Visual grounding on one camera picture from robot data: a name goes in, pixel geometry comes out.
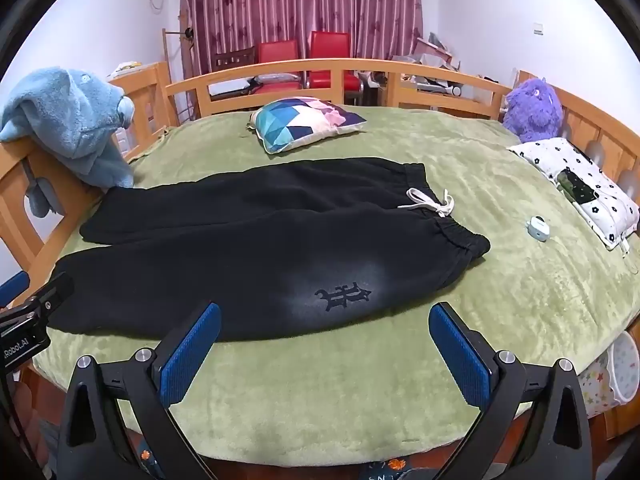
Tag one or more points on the light blue plush toy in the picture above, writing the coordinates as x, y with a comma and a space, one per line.
65, 110

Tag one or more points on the green fleece blanket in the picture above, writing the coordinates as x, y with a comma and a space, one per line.
350, 385

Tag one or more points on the white patterned cloth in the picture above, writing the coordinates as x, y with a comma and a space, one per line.
550, 157

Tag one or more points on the geometric print pillow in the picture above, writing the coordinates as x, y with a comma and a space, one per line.
300, 120

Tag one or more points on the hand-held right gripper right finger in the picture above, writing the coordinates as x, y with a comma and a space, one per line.
457, 355

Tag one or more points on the purple plush toy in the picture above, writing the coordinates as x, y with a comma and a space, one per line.
532, 110

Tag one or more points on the star print sheet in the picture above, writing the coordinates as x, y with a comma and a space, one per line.
597, 385

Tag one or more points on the wooden coat rack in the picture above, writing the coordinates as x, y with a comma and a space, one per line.
165, 60

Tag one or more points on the maroon patterned curtain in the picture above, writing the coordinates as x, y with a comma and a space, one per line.
300, 0

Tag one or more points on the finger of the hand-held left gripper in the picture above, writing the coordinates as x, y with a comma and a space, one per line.
11, 290
55, 292

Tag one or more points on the red chair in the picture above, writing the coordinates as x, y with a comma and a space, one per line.
328, 45
277, 52

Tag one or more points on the white wall switch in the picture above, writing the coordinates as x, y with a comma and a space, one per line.
538, 29

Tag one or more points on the white plastic basket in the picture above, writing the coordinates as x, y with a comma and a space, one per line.
625, 365

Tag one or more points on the small white blue device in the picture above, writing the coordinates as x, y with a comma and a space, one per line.
537, 229

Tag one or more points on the pile of papers and boxes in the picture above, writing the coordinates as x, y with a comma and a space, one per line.
430, 55

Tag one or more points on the dark wooden chair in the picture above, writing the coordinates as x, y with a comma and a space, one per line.
235, 57

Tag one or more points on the black pants with logo print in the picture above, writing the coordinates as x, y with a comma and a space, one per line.
250, 240

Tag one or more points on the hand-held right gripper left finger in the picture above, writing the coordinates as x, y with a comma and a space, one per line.
192, 350

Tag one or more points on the wooden bed frame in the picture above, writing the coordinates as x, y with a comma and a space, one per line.
325, 66

